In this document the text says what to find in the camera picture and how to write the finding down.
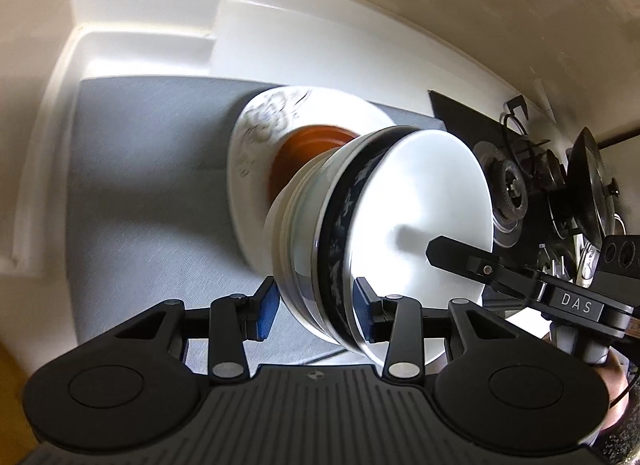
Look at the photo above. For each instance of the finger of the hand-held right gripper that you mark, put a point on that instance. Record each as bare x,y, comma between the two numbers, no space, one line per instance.
450,255

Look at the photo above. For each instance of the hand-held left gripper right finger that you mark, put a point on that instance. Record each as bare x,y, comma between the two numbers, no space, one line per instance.
362,316

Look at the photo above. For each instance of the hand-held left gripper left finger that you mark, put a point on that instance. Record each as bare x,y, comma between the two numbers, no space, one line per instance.
266,310

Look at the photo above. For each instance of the orange round plate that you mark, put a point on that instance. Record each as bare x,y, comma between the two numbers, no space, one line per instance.
305,145

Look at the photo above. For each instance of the white floral plate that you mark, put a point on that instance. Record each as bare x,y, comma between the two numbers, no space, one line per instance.
260,130

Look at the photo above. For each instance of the person's right hand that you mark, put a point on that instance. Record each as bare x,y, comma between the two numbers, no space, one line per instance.
617,395

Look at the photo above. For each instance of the round gas burner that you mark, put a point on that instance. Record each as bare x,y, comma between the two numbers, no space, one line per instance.
510,185

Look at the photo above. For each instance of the black pan support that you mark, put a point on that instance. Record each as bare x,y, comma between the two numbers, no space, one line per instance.
552,165

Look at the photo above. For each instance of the black glass gas stove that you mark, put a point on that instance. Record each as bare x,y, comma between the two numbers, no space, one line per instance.
460,115

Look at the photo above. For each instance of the grey mat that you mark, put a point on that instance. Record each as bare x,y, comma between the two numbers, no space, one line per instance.
150,195

